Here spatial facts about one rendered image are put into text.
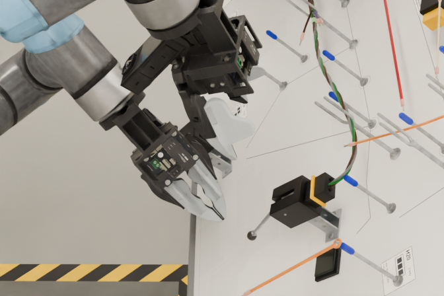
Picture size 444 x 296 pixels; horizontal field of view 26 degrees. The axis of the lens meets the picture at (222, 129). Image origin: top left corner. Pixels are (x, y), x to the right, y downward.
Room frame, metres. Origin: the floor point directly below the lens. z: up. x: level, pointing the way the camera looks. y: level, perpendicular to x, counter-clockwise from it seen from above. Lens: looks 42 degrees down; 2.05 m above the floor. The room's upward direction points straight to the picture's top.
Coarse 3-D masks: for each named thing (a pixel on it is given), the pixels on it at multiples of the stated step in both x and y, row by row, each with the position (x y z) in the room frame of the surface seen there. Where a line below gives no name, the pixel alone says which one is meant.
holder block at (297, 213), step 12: (300, 180) 0.87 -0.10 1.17; (276, 192) 0.89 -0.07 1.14; (288, 192) 0.87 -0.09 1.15; (300, 192) 0.86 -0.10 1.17; (276, 204) 0.86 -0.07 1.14; (288, 204) 0.85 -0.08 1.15; (300, 204) 0.84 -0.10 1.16; (276, 216) 0.85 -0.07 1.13; (288, 216) 0.85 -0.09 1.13; (300, 216) 0.85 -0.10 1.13; (312, 216) 0.84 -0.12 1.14
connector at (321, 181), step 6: (324, 174) 0.87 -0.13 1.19; (318, 180) 0.87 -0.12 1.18; (324, 180) 0.86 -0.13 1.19; (330, 180) 0.86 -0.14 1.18; (306, 186) 0.87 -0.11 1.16; (318, 186) 0.86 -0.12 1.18; (324, 186) 0.85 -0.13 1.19; (306, 192) 0.86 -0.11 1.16; (318, 192) 0.85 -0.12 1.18; (324, 192) 0.84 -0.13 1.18; (330, 192) 0.85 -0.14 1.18; (306, 198) 0.85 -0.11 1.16; (318, 198) 0.85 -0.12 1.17; (324, 198) 0.84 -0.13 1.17; (330, 198) 0.84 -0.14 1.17; (312, 204) 0.85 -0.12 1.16; (318, 204) 0.85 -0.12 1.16
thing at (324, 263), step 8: (336, 248) 0.82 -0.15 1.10; (320, 256) 0.82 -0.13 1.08; (328, 256) 0.81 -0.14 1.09; (336, 256) 0.81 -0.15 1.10; (320, 264) 0.81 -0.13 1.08; (328, 264) 0.80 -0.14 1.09; (336, 264) 0.80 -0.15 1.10; (320, 272) 0.80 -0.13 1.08; (328, 272) 0.79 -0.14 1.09; (336, 272) 0.79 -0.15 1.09; (320, 280) 0.79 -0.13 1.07
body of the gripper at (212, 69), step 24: (216, 0) 0.83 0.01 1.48; (192, 24) 0.80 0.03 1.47; (216, 24) 0.81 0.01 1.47; (240, 24) 0.84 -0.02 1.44; (192, 48) 0.82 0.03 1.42; (216, 48) 0.81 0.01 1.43; (240, 48) 0.83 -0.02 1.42; (192, 72) 0.80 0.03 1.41; (216, 72) 0.80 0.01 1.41; (240, 72) 0.79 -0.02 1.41
